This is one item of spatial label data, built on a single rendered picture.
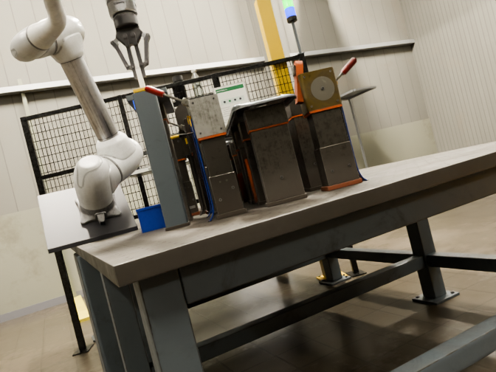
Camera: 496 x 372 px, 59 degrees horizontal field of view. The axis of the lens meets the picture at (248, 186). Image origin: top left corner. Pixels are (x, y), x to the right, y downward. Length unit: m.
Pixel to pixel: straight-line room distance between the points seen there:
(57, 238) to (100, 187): 0.29
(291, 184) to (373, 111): 6.10
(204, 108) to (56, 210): 1.14
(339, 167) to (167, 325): 0.72
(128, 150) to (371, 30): 6.14
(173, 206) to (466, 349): 0.91
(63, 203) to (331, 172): 1.38
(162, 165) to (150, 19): 4.83
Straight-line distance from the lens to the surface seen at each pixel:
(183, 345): 0.91
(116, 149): 2.12
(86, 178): 2.01
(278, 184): 1.27
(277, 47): 3.16
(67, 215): 2.19
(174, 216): 1.39
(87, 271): 2.05
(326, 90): 1.36
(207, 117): 1.30
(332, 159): 1.34
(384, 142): 7.34
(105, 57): 5.82
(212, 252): 0.86
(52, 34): 1.84
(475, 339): 1.38
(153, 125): 1.41
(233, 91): 3.00
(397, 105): 7.71
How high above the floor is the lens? 0.78
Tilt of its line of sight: level
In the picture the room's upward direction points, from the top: 14 degrees counter-clockwise
